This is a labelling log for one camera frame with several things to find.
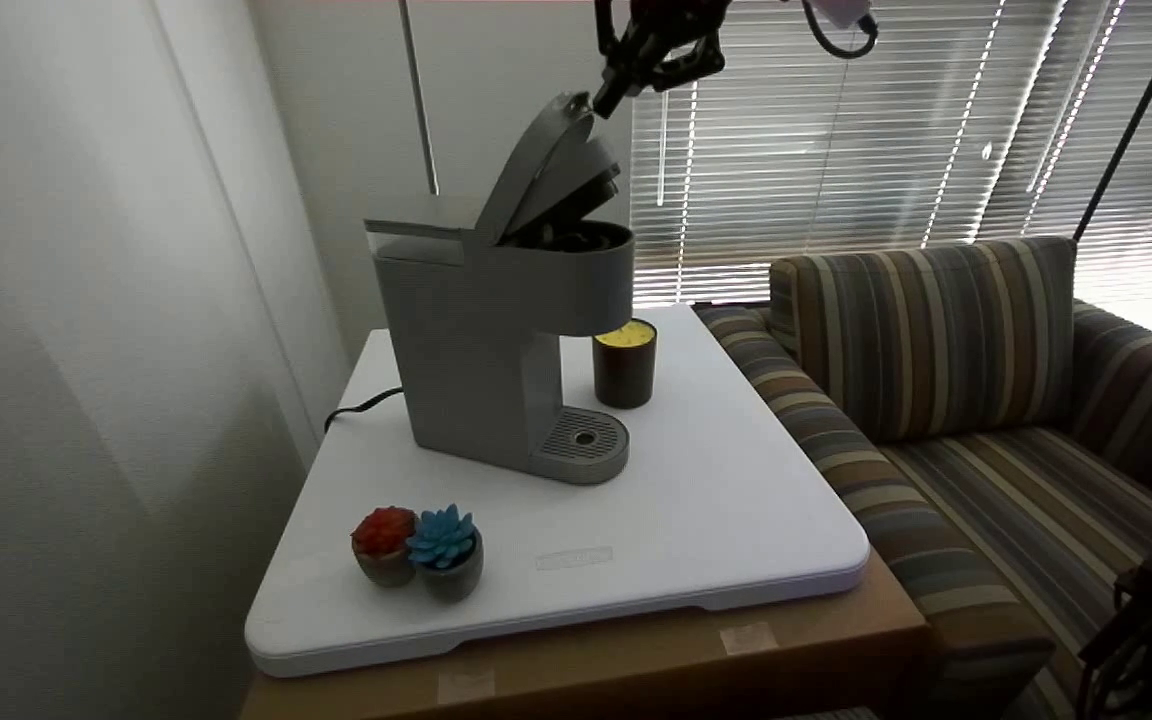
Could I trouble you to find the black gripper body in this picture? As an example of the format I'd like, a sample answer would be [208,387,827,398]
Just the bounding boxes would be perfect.
[596,0,727,84]

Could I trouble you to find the dark candle jar yellow wax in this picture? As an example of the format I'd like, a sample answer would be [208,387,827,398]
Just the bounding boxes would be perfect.
[592,319,655,407]

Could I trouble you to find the black power cord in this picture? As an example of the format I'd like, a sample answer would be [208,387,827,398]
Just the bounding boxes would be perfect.
[319,384,417,432]

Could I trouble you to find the grey coffeemaker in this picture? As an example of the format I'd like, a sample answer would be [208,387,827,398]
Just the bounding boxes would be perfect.
[368,90,630,484]

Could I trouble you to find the black camera stand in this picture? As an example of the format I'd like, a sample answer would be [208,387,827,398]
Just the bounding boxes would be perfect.
[1070,77,1152,245]

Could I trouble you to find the brown wooden table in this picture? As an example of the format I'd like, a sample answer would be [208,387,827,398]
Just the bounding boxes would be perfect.
[241,555,926,720]

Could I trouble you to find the white window blinds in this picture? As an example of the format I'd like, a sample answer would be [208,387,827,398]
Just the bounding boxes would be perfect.
[627,0,1152,329]

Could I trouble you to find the blue succulent in pot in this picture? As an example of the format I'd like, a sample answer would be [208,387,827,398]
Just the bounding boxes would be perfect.
[409,504,483,599]

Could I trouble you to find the red succulent in pot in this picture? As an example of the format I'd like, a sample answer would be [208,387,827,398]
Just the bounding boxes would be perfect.
[352,506,417,588]

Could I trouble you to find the striped sofa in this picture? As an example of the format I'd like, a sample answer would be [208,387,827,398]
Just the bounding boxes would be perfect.
[699,237,1152,720]

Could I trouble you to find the white table board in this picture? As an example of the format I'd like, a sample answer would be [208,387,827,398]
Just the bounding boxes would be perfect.
[245,309,866,675]

